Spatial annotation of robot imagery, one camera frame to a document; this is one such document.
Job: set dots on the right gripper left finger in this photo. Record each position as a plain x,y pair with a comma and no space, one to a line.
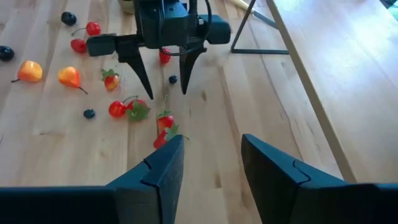
155,186

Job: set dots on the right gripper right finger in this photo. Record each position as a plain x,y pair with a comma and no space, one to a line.
273,180

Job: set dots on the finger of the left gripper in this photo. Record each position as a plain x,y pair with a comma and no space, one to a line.
187,65
138,67

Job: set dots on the red strawberry with green leaves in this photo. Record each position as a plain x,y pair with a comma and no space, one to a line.
160,141
138,112

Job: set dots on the blueberry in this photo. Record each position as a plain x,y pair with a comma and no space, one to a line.
173,79
89,113

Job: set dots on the red cherry with green stem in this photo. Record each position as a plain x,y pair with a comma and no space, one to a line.
93,28
117,109

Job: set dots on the green mango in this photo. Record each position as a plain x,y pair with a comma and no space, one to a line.
126,5

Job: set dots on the blackberry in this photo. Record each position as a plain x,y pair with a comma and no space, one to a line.
68,18

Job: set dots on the yellow-orange peach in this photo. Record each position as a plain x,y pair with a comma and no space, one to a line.
69,76

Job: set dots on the large orange peach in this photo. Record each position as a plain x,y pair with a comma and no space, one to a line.
30,71

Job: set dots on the dark plum far left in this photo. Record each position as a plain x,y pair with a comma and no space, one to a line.
6,53

